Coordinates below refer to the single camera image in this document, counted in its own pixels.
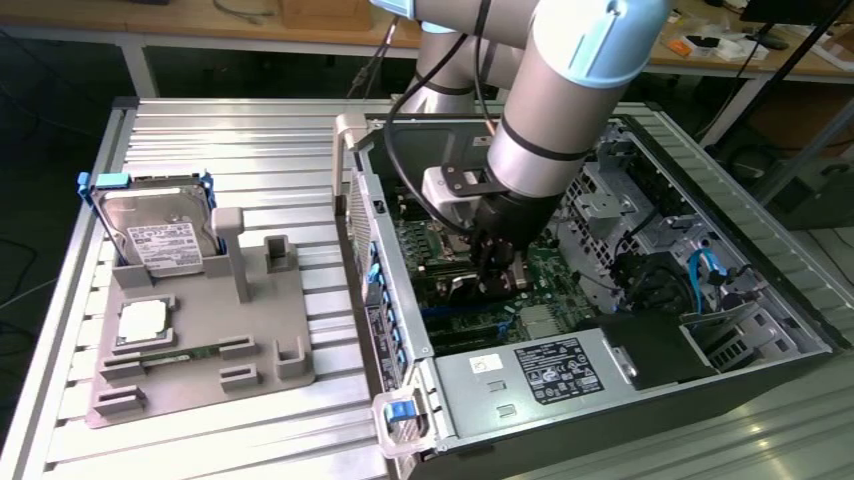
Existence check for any CPU socket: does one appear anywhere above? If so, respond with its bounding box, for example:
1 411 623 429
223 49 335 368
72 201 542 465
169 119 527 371
431 223 476 267

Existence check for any white plastic part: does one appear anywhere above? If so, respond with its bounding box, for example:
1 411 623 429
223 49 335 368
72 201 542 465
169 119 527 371
686 33 763 62

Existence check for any black monitor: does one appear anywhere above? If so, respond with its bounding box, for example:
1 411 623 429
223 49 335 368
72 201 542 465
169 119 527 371
738 0 854 26

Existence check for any silver hard disk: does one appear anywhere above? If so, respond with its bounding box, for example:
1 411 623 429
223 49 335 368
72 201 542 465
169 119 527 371
95 185 207 279

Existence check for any wooden desk white frame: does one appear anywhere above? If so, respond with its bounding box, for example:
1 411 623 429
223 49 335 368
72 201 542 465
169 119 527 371
639 0 854 146
0 0 423 99

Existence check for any grey power supply unit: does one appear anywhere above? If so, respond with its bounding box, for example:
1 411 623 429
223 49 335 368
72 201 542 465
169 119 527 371
426 335 639 437

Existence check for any green motherboard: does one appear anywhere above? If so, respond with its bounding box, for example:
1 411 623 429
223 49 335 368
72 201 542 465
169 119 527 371
390 187 602 354

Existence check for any silver CPU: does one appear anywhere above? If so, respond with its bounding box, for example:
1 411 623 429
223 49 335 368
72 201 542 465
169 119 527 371
116 301 172 346

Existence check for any black slanted pole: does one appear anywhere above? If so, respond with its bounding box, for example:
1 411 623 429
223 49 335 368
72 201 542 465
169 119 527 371
698 0 843 147

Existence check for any grey parts rack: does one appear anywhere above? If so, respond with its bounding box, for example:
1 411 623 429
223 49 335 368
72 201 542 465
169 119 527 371
85 204 316 431

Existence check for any green RAM stick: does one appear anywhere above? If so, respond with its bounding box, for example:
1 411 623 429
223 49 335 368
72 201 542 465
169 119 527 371
111 347 223 365

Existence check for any blue data wire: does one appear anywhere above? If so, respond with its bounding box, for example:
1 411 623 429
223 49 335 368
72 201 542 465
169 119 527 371
688 239 730 316

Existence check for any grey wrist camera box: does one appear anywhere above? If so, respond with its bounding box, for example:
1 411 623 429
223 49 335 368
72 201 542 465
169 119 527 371
419 166 500 229

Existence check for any black power wire bundle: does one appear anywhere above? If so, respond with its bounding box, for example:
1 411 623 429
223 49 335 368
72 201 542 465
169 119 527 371
612 234 762 321

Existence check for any black equipment box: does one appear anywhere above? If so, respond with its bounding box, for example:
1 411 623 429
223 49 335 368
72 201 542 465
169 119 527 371
766 159 854 231

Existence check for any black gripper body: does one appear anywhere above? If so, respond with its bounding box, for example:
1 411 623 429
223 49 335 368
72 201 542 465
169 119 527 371
470 191 560 247

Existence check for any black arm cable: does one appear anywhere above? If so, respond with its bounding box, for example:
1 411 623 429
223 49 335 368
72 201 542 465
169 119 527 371
382 0 499 234

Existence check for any black plastic cover box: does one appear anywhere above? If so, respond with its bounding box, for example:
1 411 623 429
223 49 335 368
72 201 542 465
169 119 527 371
576 312 722 392

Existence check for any short black expansion slot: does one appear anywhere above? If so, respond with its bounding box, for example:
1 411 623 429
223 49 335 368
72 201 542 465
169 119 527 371
432 332 510 352
430 319 506 336

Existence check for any hanging cable with connector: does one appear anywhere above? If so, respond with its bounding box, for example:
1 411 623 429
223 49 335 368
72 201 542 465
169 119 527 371
344 14 403 99

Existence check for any blue expansion slot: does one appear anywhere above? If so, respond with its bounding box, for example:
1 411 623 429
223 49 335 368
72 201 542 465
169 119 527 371
423 299 520 321

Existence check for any silver chipset heatsink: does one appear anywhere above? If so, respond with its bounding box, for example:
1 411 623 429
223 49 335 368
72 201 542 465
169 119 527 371
518 305 562 341

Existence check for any cardboard box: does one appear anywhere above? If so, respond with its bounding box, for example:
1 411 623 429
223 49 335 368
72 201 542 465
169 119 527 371
276 0 372 32

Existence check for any metal disk bay cage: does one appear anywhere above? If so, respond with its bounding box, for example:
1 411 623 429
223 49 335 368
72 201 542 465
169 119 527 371
566 119 719 251

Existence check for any blue disk carrier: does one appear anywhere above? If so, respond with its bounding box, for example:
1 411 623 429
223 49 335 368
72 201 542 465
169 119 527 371
76 169 223 261

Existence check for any black and grey PC case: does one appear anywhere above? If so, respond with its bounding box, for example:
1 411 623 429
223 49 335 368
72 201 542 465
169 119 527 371
330 112 854 480

